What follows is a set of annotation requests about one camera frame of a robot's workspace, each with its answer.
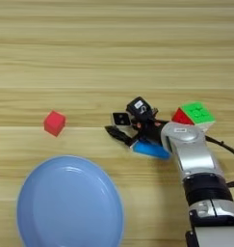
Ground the black box with white label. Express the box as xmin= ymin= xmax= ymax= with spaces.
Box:
xmin=125 ymin=96 xmax=154 ymax=121

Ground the colourful Rubik's cube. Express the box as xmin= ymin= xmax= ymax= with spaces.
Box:
xmin=170 ymin=100 xmax=217 ymax=133

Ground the blue rectangular bar block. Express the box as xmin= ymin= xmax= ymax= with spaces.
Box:
xmin=131 ymin=139 xmax=171 ymax=161

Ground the blue round plate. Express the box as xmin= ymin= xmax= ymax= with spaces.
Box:
xmin=15 ymin=154 xmax=126 ymax=247

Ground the red cube block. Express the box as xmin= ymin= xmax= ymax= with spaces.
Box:
xmin=43 ymin=110 xmax=67 ymax=138

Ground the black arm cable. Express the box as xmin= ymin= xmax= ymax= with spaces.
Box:
xmin=204 ymin=134 xmax=234 ymax=189

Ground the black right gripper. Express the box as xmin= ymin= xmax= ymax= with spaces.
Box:
xmin=104 ymin=108 xmax=169 ymax=148

